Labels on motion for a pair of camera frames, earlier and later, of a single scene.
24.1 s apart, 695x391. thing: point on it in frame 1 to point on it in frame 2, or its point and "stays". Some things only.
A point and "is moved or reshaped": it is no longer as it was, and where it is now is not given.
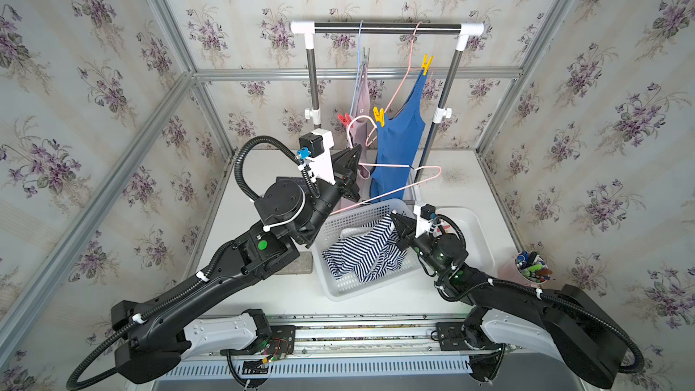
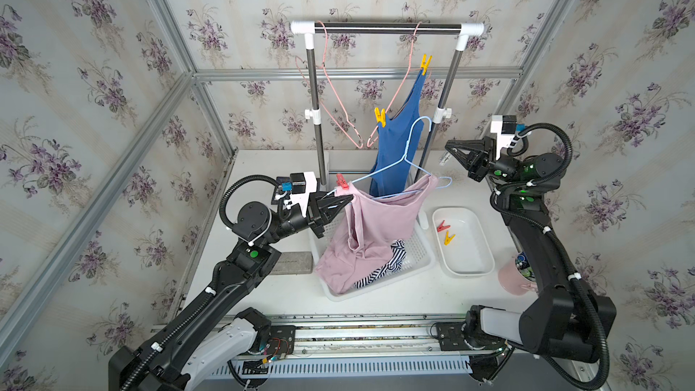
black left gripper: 345,178 to 317,214
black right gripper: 407,237 to 478,162
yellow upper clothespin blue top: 425,63 stays
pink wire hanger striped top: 381,164 to 298,61
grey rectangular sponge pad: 302,265 stays
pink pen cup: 528,267 stays
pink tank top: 357,125 to 362,242
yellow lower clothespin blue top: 379,116 stays
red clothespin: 346,119 is moved or reshaped
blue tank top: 397,140 stays
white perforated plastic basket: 337,289 stays
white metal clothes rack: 309,28 stays
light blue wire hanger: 357,67 to 405,158
